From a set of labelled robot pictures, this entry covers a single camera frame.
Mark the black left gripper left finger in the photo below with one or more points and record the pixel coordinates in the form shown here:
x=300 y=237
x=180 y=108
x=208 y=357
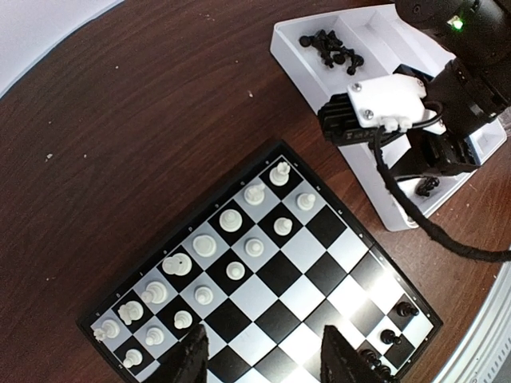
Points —
x=188 y=362

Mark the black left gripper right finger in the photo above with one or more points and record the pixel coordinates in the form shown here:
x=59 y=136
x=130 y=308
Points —
x=339 y=362

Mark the black chess piece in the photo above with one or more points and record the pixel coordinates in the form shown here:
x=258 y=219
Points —
x=375 y=363
x=389 y=337

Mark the black chess pawn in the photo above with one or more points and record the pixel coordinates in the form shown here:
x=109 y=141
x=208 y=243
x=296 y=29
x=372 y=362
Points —
x=406 y=309

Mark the black white chess board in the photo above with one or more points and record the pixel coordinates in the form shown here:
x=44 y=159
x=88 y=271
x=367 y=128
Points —
x=360 y=283

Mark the white plastic compartment tray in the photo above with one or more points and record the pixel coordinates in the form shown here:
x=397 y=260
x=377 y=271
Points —
x=428 y=78

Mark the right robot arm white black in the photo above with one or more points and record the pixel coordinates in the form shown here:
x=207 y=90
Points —
x=473 y=88

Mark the white chess pieces row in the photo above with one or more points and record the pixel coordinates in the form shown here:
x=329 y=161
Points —
x=241 y=272

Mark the black chess bishop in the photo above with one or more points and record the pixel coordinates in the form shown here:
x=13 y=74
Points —
x=426 y=186

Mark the black chess pieces pile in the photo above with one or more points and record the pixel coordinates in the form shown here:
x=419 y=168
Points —
x=332 y=50

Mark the front aluminium rail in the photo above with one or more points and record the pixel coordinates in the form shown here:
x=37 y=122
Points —
x=486 y=345

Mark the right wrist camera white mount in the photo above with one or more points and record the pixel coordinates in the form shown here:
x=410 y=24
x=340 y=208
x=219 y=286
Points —
x=397 y=103

